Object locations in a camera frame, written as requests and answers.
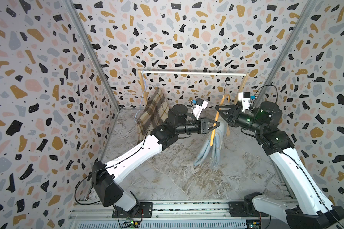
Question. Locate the green circuit board right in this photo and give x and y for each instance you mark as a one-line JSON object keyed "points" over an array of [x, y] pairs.
{"points": [[253, 224]]}

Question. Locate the wooden clothes rack frame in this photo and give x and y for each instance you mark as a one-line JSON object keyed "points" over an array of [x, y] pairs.
{"points": [[241, 87]]}

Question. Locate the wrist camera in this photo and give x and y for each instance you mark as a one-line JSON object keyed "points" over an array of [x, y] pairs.
{"points": [[245, 99], [198, 106]]}

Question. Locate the brown plaid fringed scarf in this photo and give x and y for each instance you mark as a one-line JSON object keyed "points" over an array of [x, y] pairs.
{"points": [[154, 114]]}

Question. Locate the blue plaid scarf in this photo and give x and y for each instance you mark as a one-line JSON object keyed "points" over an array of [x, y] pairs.
{"points": [[215, 149]]}

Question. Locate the aluminium corner post left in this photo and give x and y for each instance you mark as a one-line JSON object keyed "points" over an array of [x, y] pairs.
{"points": [[88, 48]]}

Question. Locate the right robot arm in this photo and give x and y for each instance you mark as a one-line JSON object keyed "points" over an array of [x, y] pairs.
{"points": [[313, 209]]}

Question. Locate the aluminium corner post right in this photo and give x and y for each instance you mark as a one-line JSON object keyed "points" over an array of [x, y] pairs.
{"points": [[305, 14]]}

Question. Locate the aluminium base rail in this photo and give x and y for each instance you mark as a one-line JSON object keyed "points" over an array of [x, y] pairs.
{"points": [[172, 214]]}

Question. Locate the white top rack rod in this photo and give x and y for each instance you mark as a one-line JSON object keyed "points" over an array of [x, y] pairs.
{"points": [[193, 73]]}

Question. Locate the aluminium corner post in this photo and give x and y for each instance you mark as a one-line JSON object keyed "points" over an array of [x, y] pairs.
{"points": [[305, 14], [88, 48]]}

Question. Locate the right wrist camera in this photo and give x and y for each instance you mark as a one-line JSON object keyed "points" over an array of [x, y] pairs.
{"points": [[245, 99]]}

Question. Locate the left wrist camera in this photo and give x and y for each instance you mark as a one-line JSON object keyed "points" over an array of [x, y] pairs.
{"points": [[198, 106]]}

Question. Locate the green circuit board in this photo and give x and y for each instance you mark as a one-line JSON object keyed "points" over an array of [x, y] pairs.
{"points": [[131, 224], [253, 224]]}

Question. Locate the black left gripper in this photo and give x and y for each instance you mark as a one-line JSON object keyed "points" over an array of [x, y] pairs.
{"points": [[202, 125]]}

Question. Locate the light blue wire hanger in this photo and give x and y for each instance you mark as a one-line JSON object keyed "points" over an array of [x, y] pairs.
{"points": [[144, 87]]}

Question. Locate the green circuit board left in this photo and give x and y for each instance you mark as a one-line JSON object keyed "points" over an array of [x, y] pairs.
{"points": [[131, 224]]}

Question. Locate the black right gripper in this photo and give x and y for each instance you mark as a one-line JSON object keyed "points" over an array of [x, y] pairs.
{"points": [[232, 119]]}

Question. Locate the orange plastic hanger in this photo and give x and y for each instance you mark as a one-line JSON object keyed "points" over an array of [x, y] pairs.
{"points": [[217, 114]]}

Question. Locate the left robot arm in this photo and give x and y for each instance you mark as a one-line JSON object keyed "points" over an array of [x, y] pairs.
{"points": [[106, 177]]}

